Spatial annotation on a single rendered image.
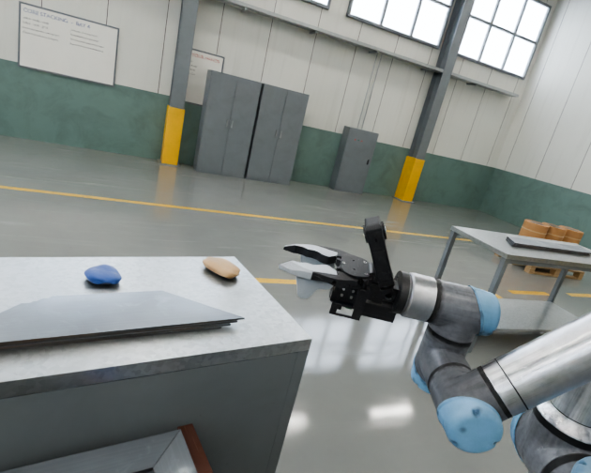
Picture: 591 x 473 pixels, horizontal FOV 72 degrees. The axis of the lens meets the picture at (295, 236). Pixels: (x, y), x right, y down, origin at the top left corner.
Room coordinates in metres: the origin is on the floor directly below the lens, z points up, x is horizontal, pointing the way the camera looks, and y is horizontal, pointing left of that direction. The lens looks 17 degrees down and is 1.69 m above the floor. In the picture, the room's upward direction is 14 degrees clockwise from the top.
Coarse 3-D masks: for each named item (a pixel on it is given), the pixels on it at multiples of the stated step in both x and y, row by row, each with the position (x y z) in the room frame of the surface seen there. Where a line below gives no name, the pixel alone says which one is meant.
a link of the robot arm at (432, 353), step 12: (432, 336) 0.62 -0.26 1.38; (420, 348) 0.64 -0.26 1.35; (432, 348) 0.61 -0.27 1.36; (444, 348) 0.61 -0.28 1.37; (456, 348) 0.60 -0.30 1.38; (468, 348) 0.62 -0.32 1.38; (420, 360) 0.62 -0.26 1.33; (432, 360) 0.59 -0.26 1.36; (444, 360) 0.58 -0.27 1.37; (456, 360) 0.57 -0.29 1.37; (420, 372) 0.62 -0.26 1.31; (420, 384) 0.61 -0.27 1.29
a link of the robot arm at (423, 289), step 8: (416, 280) 0.62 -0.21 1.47; (424, 280) 0.63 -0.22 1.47; (432, 280) 0.64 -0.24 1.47; (416, 288) 0.61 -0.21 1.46; (424, 288) 0.61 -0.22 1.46; (432, 288) 0.62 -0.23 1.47; (408, 296) 0.61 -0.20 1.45; (416, 296) 0.61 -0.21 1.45; (424, 296) 0.61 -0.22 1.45; (432, 296) 0.61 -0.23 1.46; (408, 304) 0.61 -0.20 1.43; (416, 304) 0.60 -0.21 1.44; (424, 304) 0.60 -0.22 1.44; (432, 304) 0.60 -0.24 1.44; (408, 312) 0.61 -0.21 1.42; (416, 312) 0.61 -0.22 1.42; (424, 312) 0.60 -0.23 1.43; (424, 320) 0.61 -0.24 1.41
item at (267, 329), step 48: (0, 288) 0.96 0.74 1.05; (48, 288) 1.02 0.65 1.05; (96, 288) 1.08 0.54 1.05; (144, 288) 1.15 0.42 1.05; (192, 288) 1.22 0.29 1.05; (240, 288) 1.30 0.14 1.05; (144, 336) 0.91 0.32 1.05; (192, 336) 0.96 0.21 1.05; (240, 336) 1.01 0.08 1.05; (288, 336) 1.07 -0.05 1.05; (0, 384) 0.65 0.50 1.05; (48, 384) 0.70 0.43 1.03
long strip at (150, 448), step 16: (176, 432) 0.83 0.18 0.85; (112, 448) 0.74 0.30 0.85; (128, 448) 0.75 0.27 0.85; (144, 448) 0.76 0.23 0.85; (160, 448) 0.77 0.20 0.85; (32, 464) 0.66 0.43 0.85; (48, 464) 0.67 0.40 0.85; (64, 464) 0.68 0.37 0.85; (80, 464) 0.69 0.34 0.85; (96, 464) 0.69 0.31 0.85; (112, 464) 0.70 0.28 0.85; (128, 464) 0.71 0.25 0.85; (144, 464) 0.72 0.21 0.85
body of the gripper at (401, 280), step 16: (352, 256) 0.67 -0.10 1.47; (352, 272) 0.61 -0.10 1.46; (368, 272) 0.62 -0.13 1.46; (400, 272) 0.65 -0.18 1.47; (336, 288) 0.62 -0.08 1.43; (352, 288) 0.62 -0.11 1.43; (368, 288) 0.61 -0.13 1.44; (384, 288) 0.63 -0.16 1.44; (400, 288) 0.62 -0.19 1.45; (336, 304) 0.61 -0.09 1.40; (352, 304) 0.63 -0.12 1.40; (368, 304) 0.63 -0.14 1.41; (384, 304) 0.63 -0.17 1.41; (400, 304) 0.61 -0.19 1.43; (384, 320) 0.63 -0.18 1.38
